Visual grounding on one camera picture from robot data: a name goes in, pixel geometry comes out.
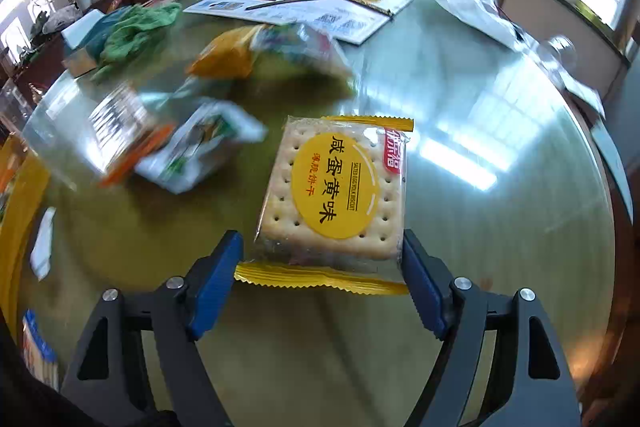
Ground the clear plastic wrap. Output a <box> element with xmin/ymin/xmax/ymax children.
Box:
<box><xmin>535</xmin><ymin>34</ymin><xmax>578</xmax><ymax>78</ymax></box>

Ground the blue cracker packet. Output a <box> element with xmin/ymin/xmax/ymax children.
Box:
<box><xmin>20</xmin><ymin>309</ymin><xmax>60</xmax><ymax>380</ymax></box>

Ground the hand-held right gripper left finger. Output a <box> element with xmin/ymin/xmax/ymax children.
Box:
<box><xmin>59</xmin><ymin>229</ymin><xmax>245</xmax><ymax>427</ymax></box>

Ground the teal tissue box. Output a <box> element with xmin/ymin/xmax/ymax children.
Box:
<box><xmin>61</xmin><ymin>9</ymin><xmax>123</xmax><ymax>78</ymax></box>

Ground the brown stick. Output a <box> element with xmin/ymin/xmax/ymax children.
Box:
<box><xmin>329</xmin><ymin>0</ymin><xmax>393</xmax><ymax>16</ymax></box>

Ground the orange cracker packet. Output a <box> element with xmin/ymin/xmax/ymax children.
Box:
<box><xmin>90</xmin><ymin>84</ymin><xmax>176</xmax><ymax>188</ymax></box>

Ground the printed leaflet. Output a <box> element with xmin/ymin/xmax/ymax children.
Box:
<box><xmin>182</xmin><ymin>0</ymin><xmax>415</xmax><ymax>44</ymax></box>

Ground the yellow cracker packet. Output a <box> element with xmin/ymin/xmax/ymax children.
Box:
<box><xmin>234</xmin><ymin>114</ymin><xmax>416</xmax><ymax>297</ymax></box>

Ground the white paper scrap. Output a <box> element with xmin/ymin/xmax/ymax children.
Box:
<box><xmin>30</xmin><ymin>207</ymin><xmax>57</xmax><ymax>280</ymax></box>

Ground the clear plastic bag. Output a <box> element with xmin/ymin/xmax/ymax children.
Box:
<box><xmin>42</xmin><ymin>4</ymin><xmax>83</xmax><ymax>35</ymax></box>

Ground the yellow snack packet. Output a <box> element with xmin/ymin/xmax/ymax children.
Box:
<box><xmin>187</xmin><ymin>27</ymin><xmax>261</xmax><ymax>80</ymax></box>

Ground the green small snack packet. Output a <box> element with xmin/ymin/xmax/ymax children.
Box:
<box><xmin>250</xmin><ymin>23</ymin><xmax>357</xmax><ymax>90</ymax></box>

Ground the white green-label snack packet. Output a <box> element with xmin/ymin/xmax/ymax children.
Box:
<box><xmin>135</xmin><ymin>102</ymin><xmax>268</xmax><ymax>194</ymax></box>

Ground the clear glass pitcher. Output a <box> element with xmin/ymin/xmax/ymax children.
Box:
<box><xmin>0</xmin><ymin>79</ymin><xmax>38</xmax><ymax>138</ymax></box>

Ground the dark pencil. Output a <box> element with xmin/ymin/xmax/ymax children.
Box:
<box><xmin>245</xmin><ymin>0</ymin><xmax>328</xmax><ymax>11</ymax></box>

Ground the green cloth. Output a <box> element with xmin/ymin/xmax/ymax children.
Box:
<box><xmin>92</xmin><ymin>3</ymin><xmax>183</xmax><ymax>78</ymax></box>

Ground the yellow cardboard tray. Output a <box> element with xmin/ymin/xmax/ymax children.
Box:
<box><xmin>0</xmin><ymin>134</ymin><xmax>53</xmax><ymax>288</ymax></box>

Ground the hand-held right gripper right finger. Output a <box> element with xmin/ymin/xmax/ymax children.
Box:
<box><xmin>401</xmin><ymin>228</ymin><xmax>583</xmax><ymax>427</ymax></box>

